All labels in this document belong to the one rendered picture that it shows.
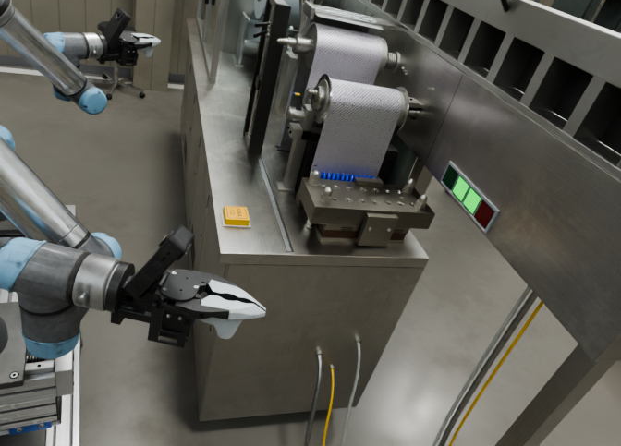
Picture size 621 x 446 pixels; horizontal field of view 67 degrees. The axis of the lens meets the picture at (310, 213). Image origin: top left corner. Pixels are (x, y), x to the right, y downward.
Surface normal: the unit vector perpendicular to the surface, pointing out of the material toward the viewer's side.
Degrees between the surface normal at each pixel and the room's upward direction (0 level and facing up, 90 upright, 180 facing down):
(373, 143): 90
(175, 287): 8
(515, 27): 90
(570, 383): 90
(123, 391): 0
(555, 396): 90
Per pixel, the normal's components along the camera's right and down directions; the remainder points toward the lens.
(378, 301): 0.25, 0.58
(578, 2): -0.76, 0.17
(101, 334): 0.24, -0.81
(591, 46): -0.94, -0.05
